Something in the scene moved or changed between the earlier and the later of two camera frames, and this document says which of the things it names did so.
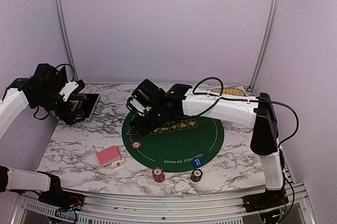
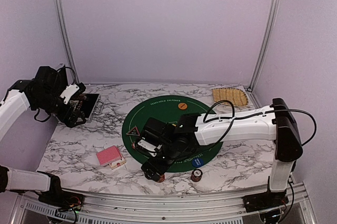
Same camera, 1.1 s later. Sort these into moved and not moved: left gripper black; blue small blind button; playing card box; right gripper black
Moved: right gripper black
Not moved: blue small blind button; playing card box; left gripper black
